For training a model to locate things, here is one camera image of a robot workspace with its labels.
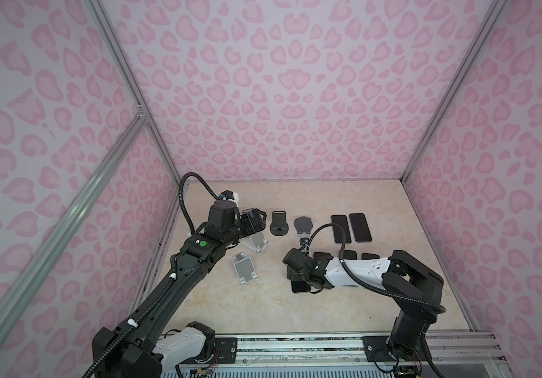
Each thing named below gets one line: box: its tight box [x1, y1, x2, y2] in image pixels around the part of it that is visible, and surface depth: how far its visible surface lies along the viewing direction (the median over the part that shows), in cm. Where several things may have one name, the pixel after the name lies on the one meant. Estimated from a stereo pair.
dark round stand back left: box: [270, 210, 289, 237], surface depth 100 cm
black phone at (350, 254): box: [343, 249, 357, 260], surface depth 97 cm
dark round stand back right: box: [293, 216, 313, 234], surface depth 106 cm
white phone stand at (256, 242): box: [240, 230, 271, 254], surface depth 96 cm
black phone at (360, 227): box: [348, 212, 373, 243], surface depth 105 cm
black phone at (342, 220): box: [330, 214, 352, 244], surface depth 106 cm
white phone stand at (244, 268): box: [232, 252, 260, 287], surface depth 87 cm
